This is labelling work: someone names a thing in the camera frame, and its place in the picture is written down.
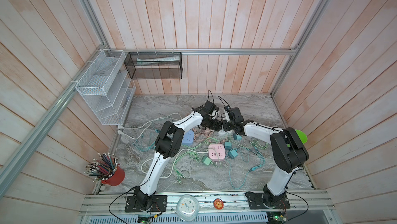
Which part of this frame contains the red round sticker badge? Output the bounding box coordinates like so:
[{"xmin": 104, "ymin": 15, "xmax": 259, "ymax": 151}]
[{"xmin": 213, "ymin": 198, "xmax": 224, "ymax": 210}]

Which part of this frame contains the pink power strip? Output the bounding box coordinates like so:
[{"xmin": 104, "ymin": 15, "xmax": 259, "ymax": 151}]
[{"xmin": 208, "ymin": 144, "xmax": 226, "ymax": 161}]

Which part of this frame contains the teal USB charger plug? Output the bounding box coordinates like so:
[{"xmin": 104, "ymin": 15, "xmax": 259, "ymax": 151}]
[{"xmin": 224, "ymin": 142, "xmax": 232, "ymax": 150}]

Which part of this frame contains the teal USB cable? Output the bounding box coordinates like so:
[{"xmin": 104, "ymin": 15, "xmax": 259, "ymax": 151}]
[{"xmin": 228, "ymin": 146, "xmax": 267, "ymax": 190}]

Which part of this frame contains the white power cord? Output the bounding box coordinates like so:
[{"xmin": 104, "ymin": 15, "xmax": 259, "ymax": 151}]
[{"xmin": 117, "ymin": 112, "xmax": 208, "ymax": 179}]

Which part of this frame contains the red pen holder with pens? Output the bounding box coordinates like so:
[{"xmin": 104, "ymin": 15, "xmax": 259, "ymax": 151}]
[{"xmin": 84, "ymin": 153, "xmax": 125, "ymax": 186}]

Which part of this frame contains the green USB charger plug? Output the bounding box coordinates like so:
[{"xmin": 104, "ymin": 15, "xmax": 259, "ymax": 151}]
[{"xmin": 202, "ymin": 156, "xmax": 213, "ymax": 166}]

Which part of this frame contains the white alarm clock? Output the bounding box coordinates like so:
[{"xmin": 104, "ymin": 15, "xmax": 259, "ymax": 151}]
[{"xmin": 176, "ymin": 194, "xmax": 200, "ymax": 222}]

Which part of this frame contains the green plastic goblet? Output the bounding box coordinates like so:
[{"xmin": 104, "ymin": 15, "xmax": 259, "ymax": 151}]
[{"xmin": 295, "ymin": 129, "xmax": 308, "ymax": 144}]

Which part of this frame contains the black mesh basket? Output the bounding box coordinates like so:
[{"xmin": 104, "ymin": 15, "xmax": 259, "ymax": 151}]
[{"xmin": 124, "ymin": 51, "xmax": 183, "ymax": 80}]

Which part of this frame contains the blue power strip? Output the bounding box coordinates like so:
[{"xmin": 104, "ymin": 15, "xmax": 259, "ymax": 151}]
[{"xmin": 182, "ymin": 130, "xmax": 194, "ymax": 146}]

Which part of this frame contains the white wire mesh shelf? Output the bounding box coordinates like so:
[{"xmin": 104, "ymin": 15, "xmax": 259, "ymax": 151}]
[{"xmin": 75, "ymin": 50, "xmax": 136, "ymax": 126}]

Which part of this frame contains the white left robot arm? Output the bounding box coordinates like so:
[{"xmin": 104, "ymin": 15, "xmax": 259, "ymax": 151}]
[{"xmin": 126, "ymin": 100, "xmax": 222, "ymax": 212}]

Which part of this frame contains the white power strip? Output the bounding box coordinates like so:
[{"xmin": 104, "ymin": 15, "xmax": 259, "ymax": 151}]
[{"xmin": 218, "ymin": 130, "xmax": 233, "ymax": 137}]

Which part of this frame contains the light green USB cable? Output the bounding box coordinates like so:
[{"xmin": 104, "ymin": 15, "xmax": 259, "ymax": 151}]
[{"xmin": 172, "ymin": 135, "xmax": 224, "ymax": 184}]

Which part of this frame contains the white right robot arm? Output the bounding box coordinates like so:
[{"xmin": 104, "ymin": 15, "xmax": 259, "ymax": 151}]
[{"xmin": 223, "ymin": 106, "xmax": 309, "ymax": 208}]

